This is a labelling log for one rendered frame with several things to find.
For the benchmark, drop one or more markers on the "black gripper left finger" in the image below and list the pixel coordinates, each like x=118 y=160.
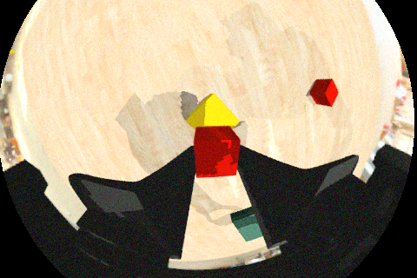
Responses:
x=160 y=201

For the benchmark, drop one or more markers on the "yellow cube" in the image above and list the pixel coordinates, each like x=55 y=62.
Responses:
x=212 y=112

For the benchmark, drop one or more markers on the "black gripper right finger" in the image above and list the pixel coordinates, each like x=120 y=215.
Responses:
x=282 y=194

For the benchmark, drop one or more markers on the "red cube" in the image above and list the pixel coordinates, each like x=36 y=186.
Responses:
x=324 y=92
x=216 y=151

